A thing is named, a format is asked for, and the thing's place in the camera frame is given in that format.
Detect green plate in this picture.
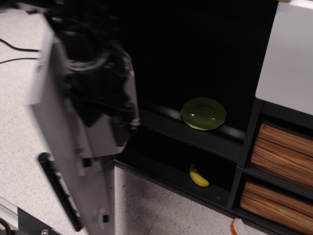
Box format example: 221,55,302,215
180,97,227,131

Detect black braided cable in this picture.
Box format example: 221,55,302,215
0,217,13,235

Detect upper wooden drawer bin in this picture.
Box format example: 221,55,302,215
251,121,313,188

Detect dark grey fridge cabinet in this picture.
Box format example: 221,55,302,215
107,0,313,235

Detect white toy sink front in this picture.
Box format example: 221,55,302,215
255,0,313,115

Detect wooden drawer bin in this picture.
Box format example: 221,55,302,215
251,121,313,188
240,181,313,235

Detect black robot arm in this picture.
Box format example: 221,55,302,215
8,0,140,146

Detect grey toy fridge door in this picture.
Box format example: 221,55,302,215
25,4,137,235

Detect yellow toy banana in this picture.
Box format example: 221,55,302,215
189,164,210,188

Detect orange white object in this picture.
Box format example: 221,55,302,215
230,218,250,235

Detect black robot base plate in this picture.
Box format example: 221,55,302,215
17,208,60,235

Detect black bar door handle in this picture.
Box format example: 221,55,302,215
37,152,83,232

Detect black floor cable upper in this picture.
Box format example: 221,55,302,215
0,38,41,52

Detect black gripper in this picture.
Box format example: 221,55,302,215
64,46,140,144

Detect aluminium rail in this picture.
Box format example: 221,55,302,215
0,197,18,224

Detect lower wooden drawer bin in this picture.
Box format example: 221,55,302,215
240,181,313,235

